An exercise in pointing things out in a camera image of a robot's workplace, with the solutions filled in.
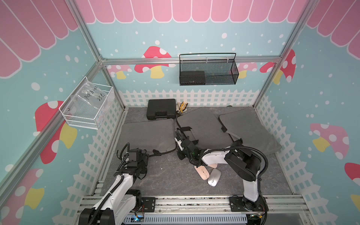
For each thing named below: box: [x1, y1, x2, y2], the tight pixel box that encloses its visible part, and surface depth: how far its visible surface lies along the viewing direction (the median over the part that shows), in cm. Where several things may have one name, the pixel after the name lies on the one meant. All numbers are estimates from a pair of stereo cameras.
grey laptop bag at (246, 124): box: [218, 106, 282, 155], surface depth 102 cm
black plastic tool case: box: [146, 98, 177, 120], surface depth 115 cm
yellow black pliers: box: [175, 101, 188, 115], surface depth 121 cm
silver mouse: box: [207, 168, 222, 188], surface depth 84 cm
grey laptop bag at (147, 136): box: [117, 118, 176, 155], surface depth 102 cm
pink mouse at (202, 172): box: [194, 165, 210, 180], surface depth 85 cm
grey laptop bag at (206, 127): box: [176, 107, 234, 150], surface depth 105 cm
